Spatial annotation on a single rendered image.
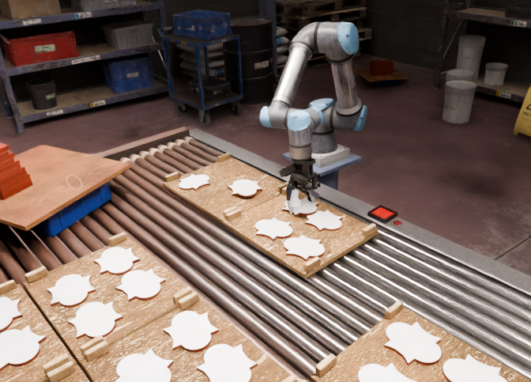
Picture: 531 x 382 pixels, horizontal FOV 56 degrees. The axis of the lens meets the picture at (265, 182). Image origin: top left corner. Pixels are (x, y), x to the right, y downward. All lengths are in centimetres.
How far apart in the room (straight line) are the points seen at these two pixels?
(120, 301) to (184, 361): 30
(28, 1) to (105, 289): 451
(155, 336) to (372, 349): 55
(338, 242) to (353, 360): 49
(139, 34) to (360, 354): 523
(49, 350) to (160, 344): 28
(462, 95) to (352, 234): 372
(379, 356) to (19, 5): 507
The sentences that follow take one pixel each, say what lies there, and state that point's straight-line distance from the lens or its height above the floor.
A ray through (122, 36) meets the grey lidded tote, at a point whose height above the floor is 78.
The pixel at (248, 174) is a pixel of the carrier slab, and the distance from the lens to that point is 207.
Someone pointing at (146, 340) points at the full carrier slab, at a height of 94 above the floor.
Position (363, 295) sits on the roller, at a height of 92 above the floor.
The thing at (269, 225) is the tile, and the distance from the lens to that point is 171.
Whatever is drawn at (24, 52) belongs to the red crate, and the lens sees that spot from 573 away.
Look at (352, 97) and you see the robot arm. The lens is 214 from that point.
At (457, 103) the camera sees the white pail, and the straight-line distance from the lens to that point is 530.
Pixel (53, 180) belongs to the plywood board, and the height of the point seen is 104.
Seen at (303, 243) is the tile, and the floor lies 95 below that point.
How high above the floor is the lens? 187
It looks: 28 degrees down
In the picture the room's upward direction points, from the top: 2 degrees counter-clockwise
